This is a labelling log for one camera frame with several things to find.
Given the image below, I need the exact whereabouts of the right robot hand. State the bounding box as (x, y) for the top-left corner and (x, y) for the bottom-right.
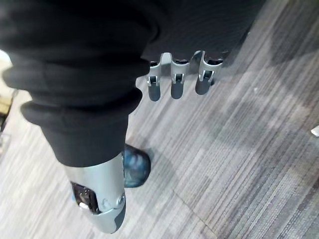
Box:
(0, 0), (266, 235)

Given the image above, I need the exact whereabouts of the dark robot foot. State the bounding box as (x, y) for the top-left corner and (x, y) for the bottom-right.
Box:
(123, 144), (152, 189)

